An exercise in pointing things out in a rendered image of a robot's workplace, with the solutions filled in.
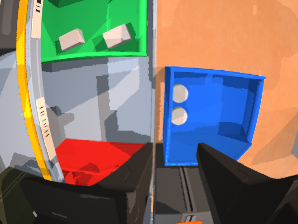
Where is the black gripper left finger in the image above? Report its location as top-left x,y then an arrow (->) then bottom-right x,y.
20,142 -> 153,224

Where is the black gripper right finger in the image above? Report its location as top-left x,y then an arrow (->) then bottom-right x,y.
196,143 -> 298,224

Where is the yellow long thin bar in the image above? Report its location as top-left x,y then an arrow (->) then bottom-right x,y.
17,0 -> 52,180

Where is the blue bin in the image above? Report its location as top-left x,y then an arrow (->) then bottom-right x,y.
162,66 -> 266,166

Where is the green open bin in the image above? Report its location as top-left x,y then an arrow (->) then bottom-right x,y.
41,0 -> 148,64

